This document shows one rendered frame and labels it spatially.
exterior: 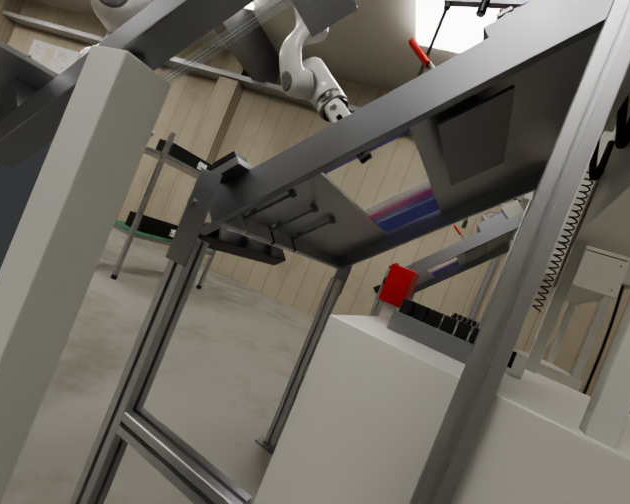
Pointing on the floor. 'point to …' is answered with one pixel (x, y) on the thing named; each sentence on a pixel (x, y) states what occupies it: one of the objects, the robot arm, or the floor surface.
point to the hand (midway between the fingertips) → (361, 152)
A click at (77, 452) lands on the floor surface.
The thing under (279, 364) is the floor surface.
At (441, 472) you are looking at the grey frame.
